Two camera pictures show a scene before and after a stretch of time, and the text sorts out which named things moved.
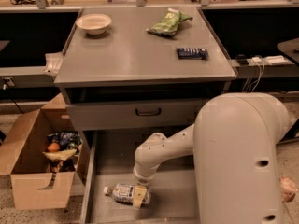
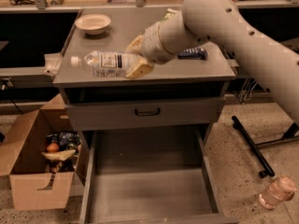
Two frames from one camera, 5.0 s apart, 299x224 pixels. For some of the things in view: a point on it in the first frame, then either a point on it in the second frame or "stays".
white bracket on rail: x=52 y=63 stays
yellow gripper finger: x=139 y=193 -> x=141 y=66
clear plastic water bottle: x=124 y=193 -> x=106 y=63
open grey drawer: x=107 y=158 stays
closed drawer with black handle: x=134 y=115 stays
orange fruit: x=53 y=147 stays
